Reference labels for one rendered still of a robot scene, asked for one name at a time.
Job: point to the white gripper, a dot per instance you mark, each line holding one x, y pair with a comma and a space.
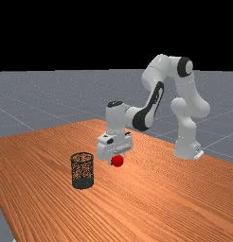
113, 146

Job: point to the red ball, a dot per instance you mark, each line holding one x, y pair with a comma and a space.
117, 160

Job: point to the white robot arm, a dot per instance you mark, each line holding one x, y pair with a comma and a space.
184, 94

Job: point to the dark mesh basket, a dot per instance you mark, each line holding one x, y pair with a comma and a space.
82, 170

